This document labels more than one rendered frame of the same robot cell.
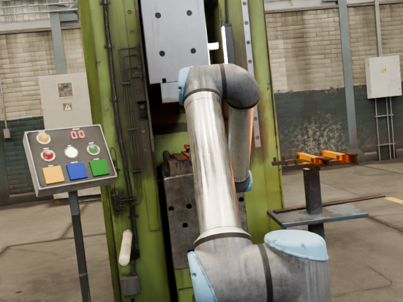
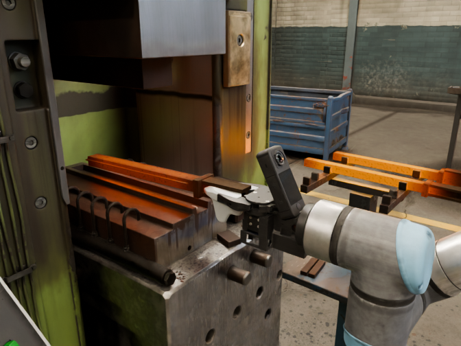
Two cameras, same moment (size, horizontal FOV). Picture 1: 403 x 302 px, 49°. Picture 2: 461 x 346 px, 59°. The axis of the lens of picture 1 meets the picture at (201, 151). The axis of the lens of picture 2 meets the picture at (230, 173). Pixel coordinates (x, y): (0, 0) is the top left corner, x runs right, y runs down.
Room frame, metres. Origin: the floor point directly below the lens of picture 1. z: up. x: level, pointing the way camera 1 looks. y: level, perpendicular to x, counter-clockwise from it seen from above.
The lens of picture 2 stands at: (1.65, 0.52, 1.30)
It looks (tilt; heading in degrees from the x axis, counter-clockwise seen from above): 19 degrees down; 314
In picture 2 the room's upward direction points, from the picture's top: straight up
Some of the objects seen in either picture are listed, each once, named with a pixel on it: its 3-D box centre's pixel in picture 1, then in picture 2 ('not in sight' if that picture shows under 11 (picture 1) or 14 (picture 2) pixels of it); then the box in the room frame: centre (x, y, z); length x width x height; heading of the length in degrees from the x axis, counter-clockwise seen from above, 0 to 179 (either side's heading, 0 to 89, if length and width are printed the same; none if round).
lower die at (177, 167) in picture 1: (185, 161); (121, 203); (2.38, 0.09, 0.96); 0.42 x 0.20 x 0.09; 7
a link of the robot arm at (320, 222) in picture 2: not in sight; (327, 229); (1.93, 0.01, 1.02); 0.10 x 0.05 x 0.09; 97
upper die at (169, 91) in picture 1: (178, 94); (105, 26); (2.38, 0.09, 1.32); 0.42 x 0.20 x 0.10; 7
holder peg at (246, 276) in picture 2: not in sight; (239, 275); (2.10, 0.02, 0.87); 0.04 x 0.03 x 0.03; 7
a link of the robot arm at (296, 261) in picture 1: (294, 268); not in sight; (1.08, -0.20, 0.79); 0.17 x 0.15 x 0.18; 92
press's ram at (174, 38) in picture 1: (181, 46); not in sight; (2.39, 0.05, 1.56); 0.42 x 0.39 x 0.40; 7
